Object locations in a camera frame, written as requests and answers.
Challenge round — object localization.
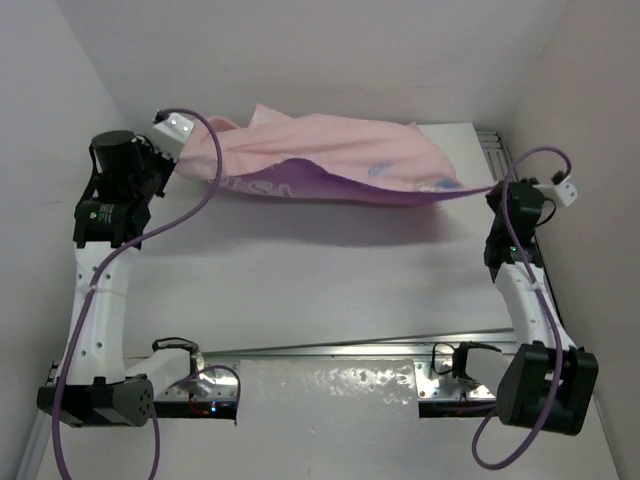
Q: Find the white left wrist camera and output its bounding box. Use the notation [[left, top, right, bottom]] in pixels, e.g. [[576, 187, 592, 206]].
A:
[[147, 112, 194, 160]]

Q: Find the white front cover board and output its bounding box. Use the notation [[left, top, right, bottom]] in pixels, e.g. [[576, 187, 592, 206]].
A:
[[37, 355, 621, 480]]

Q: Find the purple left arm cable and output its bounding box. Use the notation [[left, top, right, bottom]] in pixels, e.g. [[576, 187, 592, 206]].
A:
[[50, 107, 243, 480]]

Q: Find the pink purple pillowcase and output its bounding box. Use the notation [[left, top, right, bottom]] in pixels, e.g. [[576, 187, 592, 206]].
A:
[[176, 104, 492, 206]]

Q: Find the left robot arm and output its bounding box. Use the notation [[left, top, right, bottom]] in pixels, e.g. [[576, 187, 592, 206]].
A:
[[36, 130, 191, 428]]

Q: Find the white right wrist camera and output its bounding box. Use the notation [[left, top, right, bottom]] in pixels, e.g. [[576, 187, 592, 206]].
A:
[[548, 171, 578, 208]]

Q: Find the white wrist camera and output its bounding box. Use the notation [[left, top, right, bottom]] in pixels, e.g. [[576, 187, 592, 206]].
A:
[[548, 171, 578, 208], [147, 112, 194, 160]]

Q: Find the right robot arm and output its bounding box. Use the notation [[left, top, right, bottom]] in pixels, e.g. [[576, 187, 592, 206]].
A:
[[450, 179, 599, 436]]

